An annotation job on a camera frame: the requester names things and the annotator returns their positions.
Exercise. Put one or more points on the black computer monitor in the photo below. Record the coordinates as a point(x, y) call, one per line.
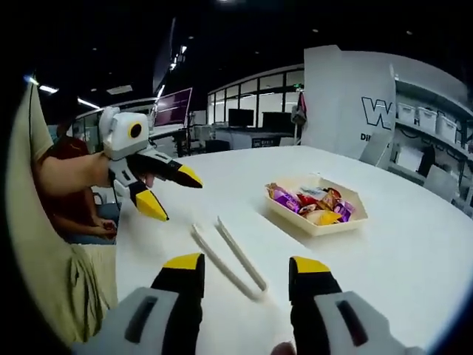
point(277, 122)
point(241, 117)

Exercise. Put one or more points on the grey chair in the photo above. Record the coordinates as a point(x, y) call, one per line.
point(377, 151)
point(439, 183)

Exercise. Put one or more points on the person's beige trousers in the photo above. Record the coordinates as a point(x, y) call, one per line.
point(88, 288)

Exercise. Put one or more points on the cream plastic food tongs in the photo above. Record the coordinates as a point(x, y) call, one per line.
point(240, 252)

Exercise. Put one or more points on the black low cabinet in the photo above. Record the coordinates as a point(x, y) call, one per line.
point(220, 145)

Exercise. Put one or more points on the ceiling light strip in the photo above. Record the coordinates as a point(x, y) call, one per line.
point(48, 89)

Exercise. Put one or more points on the person's left hand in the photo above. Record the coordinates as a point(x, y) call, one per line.
point(99, 172)

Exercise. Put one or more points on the grey metal storage shelf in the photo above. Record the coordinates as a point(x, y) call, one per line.
point(425, 132)

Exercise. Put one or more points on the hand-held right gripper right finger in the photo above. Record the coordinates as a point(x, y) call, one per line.
point(314, 296)

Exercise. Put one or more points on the black bag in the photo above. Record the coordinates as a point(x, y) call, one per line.
point(426, 161)

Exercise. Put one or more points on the pile of food snacks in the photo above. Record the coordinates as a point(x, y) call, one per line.
point(292, 199)

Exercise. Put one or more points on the clothes stand with hanging clothes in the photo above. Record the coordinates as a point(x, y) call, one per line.
point(300, 111)

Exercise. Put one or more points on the ceiling air vent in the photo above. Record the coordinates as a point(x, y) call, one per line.
point(119, 89)

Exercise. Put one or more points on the dark hanging ceiling panel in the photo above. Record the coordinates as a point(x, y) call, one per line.
point(164, 63)

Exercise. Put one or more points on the cream hexagonal container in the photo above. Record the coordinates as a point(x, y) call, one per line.
point(343, 227)

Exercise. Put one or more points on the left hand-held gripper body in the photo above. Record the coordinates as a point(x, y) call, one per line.
point(125, 144)

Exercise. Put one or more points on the person's right hand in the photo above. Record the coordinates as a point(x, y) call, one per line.
point(284, 349)

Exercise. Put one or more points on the white lettered display panel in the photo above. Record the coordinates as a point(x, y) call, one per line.
point(332, 92)

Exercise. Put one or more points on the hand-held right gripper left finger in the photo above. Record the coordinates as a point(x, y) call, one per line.
point(177, 292)

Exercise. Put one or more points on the white standing desk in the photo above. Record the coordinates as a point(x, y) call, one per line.
point(166, 131)

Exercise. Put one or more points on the grey counter with dark label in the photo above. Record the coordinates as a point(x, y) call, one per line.
point(240, 138)

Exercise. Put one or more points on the large purple display screen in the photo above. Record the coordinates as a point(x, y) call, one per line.
point(173, 107)

